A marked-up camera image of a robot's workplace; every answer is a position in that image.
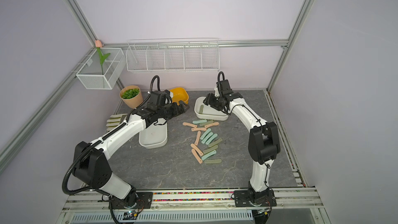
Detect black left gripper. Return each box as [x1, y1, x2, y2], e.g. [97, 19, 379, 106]
[158, 101, 190, 120]

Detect olive knife apart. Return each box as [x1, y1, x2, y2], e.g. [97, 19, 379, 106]
[199, 105, 204, 114]

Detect white basin with knives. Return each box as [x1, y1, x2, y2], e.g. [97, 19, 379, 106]
[194, 96, 229, 121]

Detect white basin near left arm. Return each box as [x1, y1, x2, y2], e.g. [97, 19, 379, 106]
[139, 123, 168, 149]

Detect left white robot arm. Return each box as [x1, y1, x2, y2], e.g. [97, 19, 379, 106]
[62, 75, 189, 207]

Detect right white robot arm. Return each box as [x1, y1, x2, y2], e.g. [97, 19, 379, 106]
[203, 72, 281, 196]

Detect yellow plastic basin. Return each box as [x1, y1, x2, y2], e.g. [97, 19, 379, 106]
[169, 87, 189, 104]

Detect peach knife top left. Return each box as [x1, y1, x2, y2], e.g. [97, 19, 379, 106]
[182, 122, 198, 128]

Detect peach knife top right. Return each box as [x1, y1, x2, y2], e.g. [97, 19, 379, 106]
[204, 122, 220, 129]

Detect olive knife top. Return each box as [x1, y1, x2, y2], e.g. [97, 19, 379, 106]
[199, 120, 215, 127]

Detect mint knife top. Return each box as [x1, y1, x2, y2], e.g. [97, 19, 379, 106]
[192, 119, 207, 124]

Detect mint knife middle left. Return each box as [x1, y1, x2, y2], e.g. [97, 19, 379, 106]
[200, 128, 211, 140]

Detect peach knife top centre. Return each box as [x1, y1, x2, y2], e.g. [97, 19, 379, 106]
[191, 127, 207, 132]

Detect mint knife middle right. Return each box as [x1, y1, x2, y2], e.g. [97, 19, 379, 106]
[205, 133, 218, 145]

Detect mint knife middle centre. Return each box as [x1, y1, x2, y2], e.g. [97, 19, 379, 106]
[202, 132, 214, 144]

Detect peach knife upright middle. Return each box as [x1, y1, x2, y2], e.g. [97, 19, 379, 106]
[194, 131, 201, 146]

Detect peach plastic plant pot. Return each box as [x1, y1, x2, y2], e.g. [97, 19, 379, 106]
[120, 85, 144, 108]

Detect green artificial plant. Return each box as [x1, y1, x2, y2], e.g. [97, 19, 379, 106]
[121, 88, 140, 100]

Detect peach knife lower middle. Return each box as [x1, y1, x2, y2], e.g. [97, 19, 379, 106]
[190, 144, 204, 156]

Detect mint knife bottom of pile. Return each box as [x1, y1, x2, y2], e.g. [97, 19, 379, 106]
[201, 150, 217, 161]

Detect beige green work glove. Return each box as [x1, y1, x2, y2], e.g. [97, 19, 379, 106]
[106, 114, 127, 132]

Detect peach knife bottom of pile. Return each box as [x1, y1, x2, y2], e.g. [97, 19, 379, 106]
[191, 149, 203, 164]

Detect small white mesh basket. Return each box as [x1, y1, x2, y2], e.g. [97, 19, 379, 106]
[76, 48, 126, 90]

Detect artificial pink tulip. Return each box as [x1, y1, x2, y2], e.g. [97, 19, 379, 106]
[95, 39, 110, 75]

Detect white wire wall shelf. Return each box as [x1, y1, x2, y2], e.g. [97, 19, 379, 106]
[125, 38, 220, 72]

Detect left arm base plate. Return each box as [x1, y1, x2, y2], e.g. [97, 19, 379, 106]
[110, 191, 153, 209]

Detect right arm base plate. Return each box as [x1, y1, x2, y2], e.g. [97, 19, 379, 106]
[232, 189, 277, 207]

